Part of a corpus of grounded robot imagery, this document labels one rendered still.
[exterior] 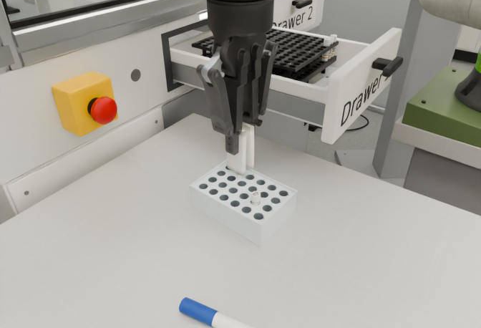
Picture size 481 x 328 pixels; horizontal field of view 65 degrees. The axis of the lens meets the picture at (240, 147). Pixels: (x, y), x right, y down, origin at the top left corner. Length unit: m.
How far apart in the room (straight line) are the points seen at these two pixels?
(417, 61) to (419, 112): 0.86
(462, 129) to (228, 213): 0.47
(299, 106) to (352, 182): 0.14
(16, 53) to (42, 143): 0.13
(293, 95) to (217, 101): 0.18
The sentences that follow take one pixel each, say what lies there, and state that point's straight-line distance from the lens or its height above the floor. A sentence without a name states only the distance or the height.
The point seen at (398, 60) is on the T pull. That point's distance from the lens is 0.67.
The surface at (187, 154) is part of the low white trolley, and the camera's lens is 0.66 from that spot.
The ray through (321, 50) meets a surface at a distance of 0.72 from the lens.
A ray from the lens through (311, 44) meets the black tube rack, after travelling 0.75.
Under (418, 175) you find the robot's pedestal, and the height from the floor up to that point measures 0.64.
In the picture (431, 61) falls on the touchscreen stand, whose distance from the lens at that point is 1.66.
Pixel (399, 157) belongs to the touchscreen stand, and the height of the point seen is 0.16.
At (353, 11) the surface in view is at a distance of 2.47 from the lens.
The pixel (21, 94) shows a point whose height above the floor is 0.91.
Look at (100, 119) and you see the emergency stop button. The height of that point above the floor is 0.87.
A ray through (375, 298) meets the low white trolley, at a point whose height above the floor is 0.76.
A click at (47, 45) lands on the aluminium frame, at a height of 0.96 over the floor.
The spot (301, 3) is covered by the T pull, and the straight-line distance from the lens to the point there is 1.03.
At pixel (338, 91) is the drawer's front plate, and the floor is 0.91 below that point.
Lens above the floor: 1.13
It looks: 33 degrees down
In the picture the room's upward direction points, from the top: straight up
